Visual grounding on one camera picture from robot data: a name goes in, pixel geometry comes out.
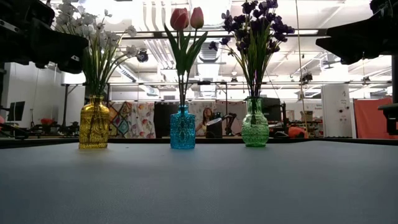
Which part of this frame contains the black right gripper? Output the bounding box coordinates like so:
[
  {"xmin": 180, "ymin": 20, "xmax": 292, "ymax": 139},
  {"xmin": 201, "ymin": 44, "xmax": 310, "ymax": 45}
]
[{"xmin": 315, "ymin": 0, "xmax": 398, "ymax": 65}]

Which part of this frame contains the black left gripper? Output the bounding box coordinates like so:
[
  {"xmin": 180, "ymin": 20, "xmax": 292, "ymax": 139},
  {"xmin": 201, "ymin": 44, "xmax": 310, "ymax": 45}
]
[{"xmin": 0, "ymin": 0, "xmax": 90, "ymax": 75}]

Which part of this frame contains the white artificial flower bunch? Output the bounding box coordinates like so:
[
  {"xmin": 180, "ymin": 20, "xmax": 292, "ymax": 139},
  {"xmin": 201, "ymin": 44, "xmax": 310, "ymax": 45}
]
[
  {"xmin": 46, "ymin": 0, "xmax": 99, "ymax": 97},
  {"xmin": 88, "ymin": 9, "xmax": 124, "ymax": 97},
  {"xmin": 99, "ymin": 24, "xmax": 140, "ymax": 97}
]

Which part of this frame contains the yellow glass vase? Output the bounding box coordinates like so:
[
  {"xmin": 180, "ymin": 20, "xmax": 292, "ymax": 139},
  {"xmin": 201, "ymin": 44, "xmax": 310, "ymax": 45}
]
[{"xmin": 78, "ymin": 95, "xmax": 111, "ymax": 150}]

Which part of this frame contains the green glass vase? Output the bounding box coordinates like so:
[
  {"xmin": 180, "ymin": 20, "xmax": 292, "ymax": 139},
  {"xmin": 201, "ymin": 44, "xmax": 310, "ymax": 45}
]
[{"xmin": 241, "ymin": 96, "xmax": 270, "ymax": 147}]

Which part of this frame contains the blue glass vase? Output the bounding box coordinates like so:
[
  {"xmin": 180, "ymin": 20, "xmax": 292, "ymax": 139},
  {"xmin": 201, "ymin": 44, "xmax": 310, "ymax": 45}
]
[{"xmin": 169, "ymin": 105, "xmax": 197, "ymax": 150}]

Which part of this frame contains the small black monitor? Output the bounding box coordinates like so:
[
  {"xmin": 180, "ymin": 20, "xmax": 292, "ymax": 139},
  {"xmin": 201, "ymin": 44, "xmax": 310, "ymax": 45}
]
[{"xmin": 6, "ymin": 100, "xmax": 26, "ymax": 122}]

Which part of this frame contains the black ceiling spotlight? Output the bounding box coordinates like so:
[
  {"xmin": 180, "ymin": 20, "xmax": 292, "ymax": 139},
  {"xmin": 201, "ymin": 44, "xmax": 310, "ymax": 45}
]
[{"xmin": 136, "ymin": 49, "xmax": 149, "ymax": 63}]

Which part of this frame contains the colourful patterned quilt panel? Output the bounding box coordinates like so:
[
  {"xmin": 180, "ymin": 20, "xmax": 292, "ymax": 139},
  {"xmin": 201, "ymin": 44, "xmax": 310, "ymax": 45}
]
[{"xmin": 107, "ymin": 101, "xmax": 156, "ymax": 139}]

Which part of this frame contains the orange rounded object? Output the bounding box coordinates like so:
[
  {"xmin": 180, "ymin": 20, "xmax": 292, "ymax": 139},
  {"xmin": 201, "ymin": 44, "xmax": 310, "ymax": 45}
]
[{"xmin": 287, "ymin": 126, "xmax": 309, "ymax": 139}]

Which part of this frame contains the black rectangular panel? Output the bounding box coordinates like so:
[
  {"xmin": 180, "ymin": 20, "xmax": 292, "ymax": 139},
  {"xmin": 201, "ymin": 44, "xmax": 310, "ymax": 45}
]
[{"xmin": 154, "ymin": 101, "xmax": 180, "ymax": 139}]

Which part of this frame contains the overhead light bar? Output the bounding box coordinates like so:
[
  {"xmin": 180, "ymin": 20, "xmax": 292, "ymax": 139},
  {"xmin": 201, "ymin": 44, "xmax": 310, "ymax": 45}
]
[{"xmin": 113, "ymin": 29, "xmax": 328, "ymax": 40}]

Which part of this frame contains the blue table mat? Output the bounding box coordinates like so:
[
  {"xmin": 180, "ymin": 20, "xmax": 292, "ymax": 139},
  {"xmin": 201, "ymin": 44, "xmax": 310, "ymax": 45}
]
[{"xmin": 0, "ymin": 140, "xmax": 398, "ymax": 224}]

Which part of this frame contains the orange partition wall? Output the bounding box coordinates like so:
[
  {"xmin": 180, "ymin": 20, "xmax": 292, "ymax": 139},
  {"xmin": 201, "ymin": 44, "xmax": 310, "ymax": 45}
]
[{"xmin": 353, "ymin": 97, "xmax": 393, "ymax": 139}]

